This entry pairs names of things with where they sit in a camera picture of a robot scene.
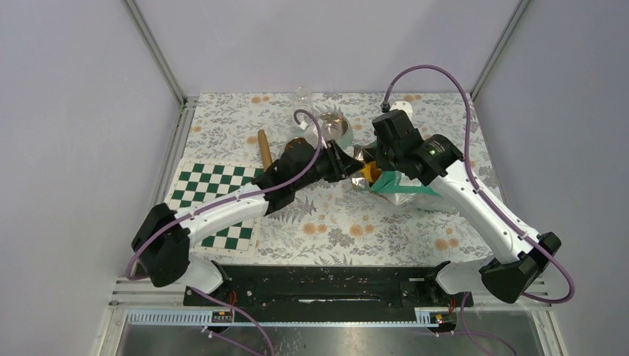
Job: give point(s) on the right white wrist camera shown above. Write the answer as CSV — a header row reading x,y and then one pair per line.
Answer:
x,y
404,106

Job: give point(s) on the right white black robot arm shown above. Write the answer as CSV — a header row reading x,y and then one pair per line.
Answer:
x,y
519,252

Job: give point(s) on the clear plastic bottle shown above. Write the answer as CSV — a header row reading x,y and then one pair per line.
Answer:
x,y
302,100

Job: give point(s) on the green white chessboard mat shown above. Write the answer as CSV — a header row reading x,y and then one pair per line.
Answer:
x,y
198,188

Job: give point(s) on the orange plastic scoop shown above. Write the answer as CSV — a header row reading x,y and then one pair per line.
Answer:
x,y
371,172

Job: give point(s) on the mint double pet bowl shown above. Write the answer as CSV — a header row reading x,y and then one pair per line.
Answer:
x,y
334,126

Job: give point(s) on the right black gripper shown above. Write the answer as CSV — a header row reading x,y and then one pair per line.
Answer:
x,y
383,162

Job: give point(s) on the green pet food bag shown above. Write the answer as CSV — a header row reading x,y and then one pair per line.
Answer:
x,y
396,187

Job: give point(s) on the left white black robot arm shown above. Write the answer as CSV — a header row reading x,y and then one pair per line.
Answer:
x,y
164,241

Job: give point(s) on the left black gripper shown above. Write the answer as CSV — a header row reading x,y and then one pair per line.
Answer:
x,y
341,165

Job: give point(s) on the brown wooden rolling pin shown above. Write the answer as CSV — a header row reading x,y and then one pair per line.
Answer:
x,y
265,152

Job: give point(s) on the floral patterned table mat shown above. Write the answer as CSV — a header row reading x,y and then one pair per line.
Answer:
x,y
335,224

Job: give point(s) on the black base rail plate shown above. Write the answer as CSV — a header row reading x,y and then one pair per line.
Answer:
x,y
310,294

